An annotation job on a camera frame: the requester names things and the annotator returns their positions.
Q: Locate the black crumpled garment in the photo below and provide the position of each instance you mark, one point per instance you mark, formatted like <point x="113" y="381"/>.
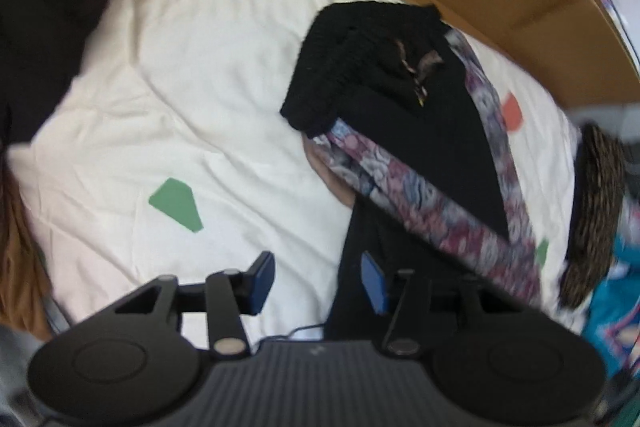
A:
<point x="50" y="47"/>

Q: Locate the light blue denim garment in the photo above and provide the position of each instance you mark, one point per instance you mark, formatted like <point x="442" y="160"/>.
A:
<point x="15" y="357"/>

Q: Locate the brown garment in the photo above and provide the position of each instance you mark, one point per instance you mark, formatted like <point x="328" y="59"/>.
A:
<point x="20" y="257"/>

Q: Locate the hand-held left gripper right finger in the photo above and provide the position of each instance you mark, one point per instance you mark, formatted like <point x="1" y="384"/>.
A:
<point x="374" y="284"/>

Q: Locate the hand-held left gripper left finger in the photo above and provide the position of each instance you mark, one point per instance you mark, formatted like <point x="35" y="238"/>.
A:
<point x="262" y="282"/>

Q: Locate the cream bear print blanket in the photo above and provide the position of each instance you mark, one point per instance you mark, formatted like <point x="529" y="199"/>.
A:
<point x="175" y="82"/>

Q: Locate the leopard print garment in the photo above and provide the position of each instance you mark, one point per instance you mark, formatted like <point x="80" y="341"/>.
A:
<point x="595" y="207"/>

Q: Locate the teal printed blanket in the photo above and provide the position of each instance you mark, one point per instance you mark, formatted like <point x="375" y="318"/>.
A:
<point x="615" y="307"/>

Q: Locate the black shorts bear print trim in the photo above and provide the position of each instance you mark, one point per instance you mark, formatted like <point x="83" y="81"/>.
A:
<point x="450" y="147"/>

